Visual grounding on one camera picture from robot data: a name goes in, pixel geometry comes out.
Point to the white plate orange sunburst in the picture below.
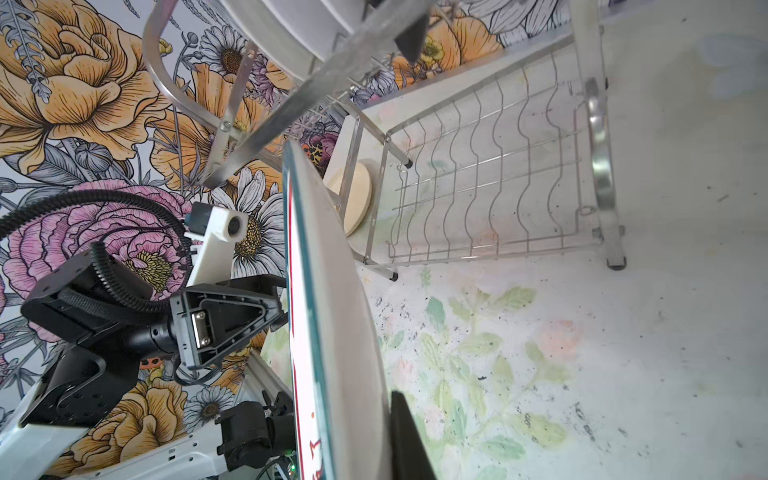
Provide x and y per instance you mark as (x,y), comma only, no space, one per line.
(340,394)

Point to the cream round plate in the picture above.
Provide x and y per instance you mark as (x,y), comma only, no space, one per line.
(359,200)

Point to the white plate with black drawing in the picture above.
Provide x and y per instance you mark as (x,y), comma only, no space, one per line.
(297,35)

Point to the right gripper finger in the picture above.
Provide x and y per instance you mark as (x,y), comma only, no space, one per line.
(409,457)

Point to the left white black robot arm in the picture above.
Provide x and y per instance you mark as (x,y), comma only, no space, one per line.
(83,386)

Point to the chrome wire dish rack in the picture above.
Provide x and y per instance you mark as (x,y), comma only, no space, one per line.
(512,164)

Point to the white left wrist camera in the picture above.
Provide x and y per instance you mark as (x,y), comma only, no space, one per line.
(216,231)

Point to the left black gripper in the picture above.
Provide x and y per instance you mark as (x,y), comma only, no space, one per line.
(94,301)

